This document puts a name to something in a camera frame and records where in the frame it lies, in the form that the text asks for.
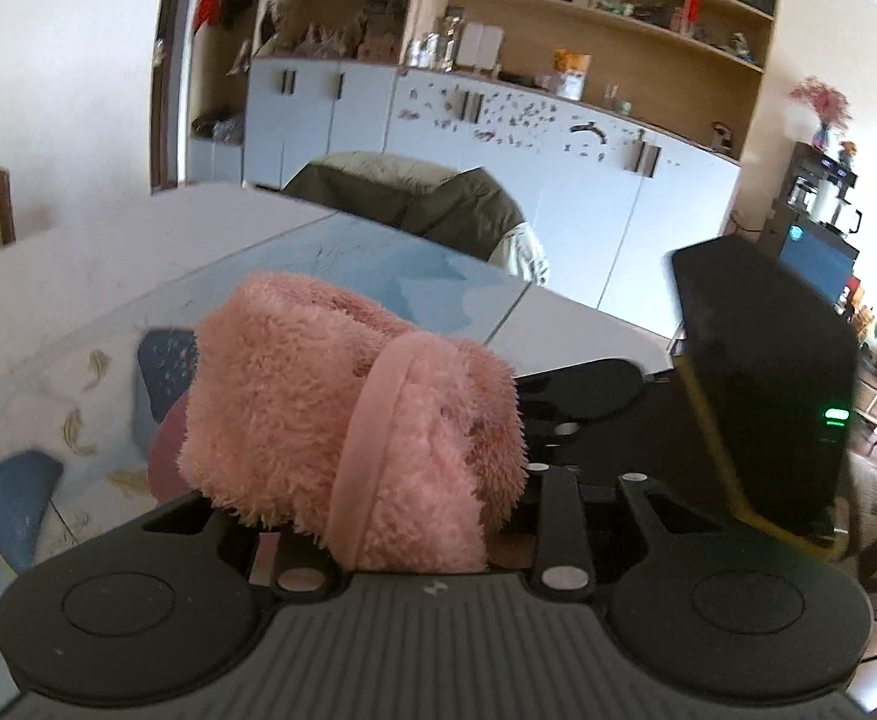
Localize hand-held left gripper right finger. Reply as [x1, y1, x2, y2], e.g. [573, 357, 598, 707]
[524, 463, 710, 595]

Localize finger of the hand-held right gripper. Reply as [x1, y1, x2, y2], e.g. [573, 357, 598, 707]
[517, 356, 683, 467]

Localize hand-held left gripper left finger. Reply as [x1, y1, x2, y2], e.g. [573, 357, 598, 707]
[142, 493, 343, 602]

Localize pink fluffy slipper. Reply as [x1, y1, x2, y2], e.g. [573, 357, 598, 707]
[177, 271, 528, 572]

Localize blue screen monitor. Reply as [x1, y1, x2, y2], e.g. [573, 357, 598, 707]
[776, 221, 860, 310]

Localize black coffee machine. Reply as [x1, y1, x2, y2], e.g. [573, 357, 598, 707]
[762, 142, 864, 256]

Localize blue patterned table mat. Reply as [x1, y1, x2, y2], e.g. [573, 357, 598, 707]
[0, 214, 531, 578]

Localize olive green jacket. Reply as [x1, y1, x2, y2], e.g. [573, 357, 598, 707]
[283, 151, 552, 287]

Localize pink flowers in vase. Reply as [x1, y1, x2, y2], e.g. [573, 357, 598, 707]
[788, 76, 854, 149]

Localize orange box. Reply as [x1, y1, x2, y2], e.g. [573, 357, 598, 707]
[550, 49, 594, 101]

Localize white box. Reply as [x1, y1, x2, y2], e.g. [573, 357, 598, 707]
[456, 21, 504, 73]

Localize white and wood wall cabinet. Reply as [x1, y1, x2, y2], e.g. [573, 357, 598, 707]
[183, 0, 785, 335]

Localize brown door frame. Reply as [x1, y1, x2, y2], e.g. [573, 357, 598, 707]
[148, 0, 210, 194]

